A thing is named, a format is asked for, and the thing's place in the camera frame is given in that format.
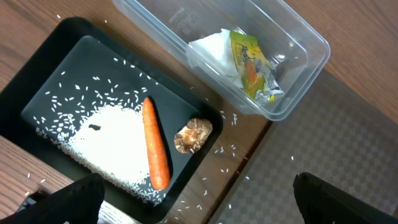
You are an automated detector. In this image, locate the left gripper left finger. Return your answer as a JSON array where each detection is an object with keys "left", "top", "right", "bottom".
[{"left": 1, "top": 173, "right": 105, "bottom": 224}]

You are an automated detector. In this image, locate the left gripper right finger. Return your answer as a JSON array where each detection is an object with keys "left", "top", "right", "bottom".
[{"left": 293, "top": 172, "right": 397, "bottom": 224}]

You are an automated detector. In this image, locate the orange carrot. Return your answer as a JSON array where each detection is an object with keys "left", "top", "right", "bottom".
[{"left": 142, "top": 97, "right": 171, "bottom": 190}]

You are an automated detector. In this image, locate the pile of white rice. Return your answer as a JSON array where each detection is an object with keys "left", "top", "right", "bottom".
[{"left": 22, "top": 58, "right": 165, "bottom": 205}]

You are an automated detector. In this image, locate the brown food scrap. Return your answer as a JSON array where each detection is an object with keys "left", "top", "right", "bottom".
[{"left": 174, "top": 118, "right": 213, "bottom": 154}]

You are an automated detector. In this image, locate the yellow green wrapper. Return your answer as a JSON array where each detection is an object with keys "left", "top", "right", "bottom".
[{"left": 229, "top": 31, "right": 265, "bottom": 99}]

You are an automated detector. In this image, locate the white napkin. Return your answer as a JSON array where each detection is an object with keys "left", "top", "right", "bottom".
[{"left": 186, "top": 29, "right": 243, "bottom": 89}]

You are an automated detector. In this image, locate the brown serving tray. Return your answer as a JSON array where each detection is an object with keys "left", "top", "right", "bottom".
[{"left": 211, "top": 75, "right": 397, "bottom": 223}]

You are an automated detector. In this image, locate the black tray bin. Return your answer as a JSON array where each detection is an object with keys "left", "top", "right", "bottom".
[{"left": 1, "top": 17, "right": 223, "bottom": 223}]

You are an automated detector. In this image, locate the clear plastic bin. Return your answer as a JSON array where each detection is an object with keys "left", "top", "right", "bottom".
[{"left": 114, "top": 0, "right": 331, "bottom": 121}]

